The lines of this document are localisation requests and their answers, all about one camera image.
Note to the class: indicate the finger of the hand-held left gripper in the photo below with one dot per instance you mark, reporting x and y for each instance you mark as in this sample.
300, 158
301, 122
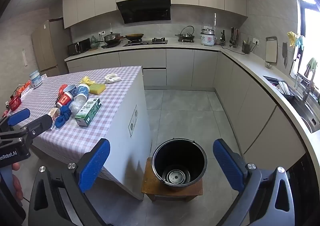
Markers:
40, 123
18, 116

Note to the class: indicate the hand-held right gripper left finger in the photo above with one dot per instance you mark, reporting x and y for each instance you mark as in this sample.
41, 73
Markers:
95, 163

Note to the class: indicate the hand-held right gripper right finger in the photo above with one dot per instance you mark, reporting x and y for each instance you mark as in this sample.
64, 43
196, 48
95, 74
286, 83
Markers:
228, 166

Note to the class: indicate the red mesh bag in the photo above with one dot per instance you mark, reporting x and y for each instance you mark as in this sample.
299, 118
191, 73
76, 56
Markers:
14, 103

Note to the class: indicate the blue cloth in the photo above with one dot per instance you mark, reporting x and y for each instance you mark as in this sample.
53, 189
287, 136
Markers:
62, 117

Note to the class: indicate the red plastic bag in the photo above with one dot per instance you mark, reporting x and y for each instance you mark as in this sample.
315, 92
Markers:
24, 86

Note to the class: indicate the red paper cup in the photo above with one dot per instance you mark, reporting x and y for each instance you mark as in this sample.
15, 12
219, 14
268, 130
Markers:
63, 99

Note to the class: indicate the clear plastic bottle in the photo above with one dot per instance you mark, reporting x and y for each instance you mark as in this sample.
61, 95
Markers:
76, 105

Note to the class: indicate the red wrapper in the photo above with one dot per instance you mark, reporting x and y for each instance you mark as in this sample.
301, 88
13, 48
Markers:
62, 88

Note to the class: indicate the green white carton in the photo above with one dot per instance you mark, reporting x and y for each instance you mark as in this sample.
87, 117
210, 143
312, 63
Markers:
88, 111

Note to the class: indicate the black bucket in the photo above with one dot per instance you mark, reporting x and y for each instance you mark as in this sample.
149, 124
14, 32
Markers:
178, 163

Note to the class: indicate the blue patterned paper cup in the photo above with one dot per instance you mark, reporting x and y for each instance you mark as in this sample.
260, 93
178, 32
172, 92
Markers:
82, 91

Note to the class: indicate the yellow green sponge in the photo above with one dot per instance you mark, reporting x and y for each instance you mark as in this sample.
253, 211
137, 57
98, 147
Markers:
97, 89

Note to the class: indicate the white cloth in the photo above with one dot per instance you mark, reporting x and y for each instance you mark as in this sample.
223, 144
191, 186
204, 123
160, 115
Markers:
112, 77

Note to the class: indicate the person's left hand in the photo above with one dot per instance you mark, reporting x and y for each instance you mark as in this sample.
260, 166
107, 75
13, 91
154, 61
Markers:
18, 186

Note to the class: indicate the white kitchen island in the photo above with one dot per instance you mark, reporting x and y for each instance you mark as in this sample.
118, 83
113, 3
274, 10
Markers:
125, 141

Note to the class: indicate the island socket panel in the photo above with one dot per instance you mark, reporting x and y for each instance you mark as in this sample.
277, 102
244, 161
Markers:
133, 121

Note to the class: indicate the wooden stool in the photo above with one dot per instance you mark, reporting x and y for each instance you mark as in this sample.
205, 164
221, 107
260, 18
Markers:
172, 189

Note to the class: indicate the pink checked tablecloth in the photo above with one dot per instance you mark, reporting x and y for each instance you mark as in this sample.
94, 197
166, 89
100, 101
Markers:
112, 101

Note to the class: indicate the beige refrigerator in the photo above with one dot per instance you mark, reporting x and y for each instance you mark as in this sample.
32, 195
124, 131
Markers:
48, 46

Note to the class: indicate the black microwave oven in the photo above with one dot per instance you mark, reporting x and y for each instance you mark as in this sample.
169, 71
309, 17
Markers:
78, 47

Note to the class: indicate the steel kitchen sink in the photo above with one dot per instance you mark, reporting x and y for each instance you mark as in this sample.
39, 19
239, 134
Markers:
302, 109

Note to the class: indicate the black dish rack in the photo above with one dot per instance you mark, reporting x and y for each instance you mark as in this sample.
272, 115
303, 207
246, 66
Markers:
285, 89

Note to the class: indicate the black induction cooker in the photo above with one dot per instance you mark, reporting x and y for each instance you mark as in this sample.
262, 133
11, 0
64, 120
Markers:
110, 45

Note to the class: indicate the metal kitchen faucet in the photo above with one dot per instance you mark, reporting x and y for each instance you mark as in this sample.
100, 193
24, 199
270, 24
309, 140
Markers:
308, 88

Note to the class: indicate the beige base cabinets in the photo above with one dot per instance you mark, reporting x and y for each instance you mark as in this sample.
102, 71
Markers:
180, 66

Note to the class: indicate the pot with glass lid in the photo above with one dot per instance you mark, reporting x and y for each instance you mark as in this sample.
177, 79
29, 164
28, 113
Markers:
112, 38

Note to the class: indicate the dark chopstick holder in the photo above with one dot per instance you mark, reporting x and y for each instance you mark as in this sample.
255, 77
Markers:
246, 48

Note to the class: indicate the white cutting board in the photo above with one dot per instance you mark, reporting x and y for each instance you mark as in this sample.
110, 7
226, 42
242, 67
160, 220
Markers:
271, 51

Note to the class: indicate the kitchen cleaver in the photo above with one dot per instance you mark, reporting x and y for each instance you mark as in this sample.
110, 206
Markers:
285, 52

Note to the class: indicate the dark glass bottle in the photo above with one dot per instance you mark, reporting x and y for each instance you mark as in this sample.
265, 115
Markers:
223, 38

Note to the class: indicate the black frying pan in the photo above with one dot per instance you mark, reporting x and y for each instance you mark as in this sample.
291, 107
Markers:
134, 36

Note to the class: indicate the white rice cooker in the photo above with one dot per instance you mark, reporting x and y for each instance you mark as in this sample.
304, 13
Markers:
208, 38

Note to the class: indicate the black gas stove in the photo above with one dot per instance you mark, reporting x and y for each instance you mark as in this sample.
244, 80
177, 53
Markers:
145, 42

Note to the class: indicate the green rubber glove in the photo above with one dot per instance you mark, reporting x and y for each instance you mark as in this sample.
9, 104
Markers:
312, 64

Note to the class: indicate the yellow rubber glove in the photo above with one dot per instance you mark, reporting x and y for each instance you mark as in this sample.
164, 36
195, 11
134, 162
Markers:
291, 38

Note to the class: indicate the blue rubber glove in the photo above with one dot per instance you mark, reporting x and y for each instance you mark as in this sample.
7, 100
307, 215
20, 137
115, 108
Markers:
300, 42

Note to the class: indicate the black range hood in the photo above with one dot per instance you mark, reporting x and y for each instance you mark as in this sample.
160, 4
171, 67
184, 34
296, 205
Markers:
143, 11

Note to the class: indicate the kitchen window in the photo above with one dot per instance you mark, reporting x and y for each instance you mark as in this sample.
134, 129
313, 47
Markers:
311, 28

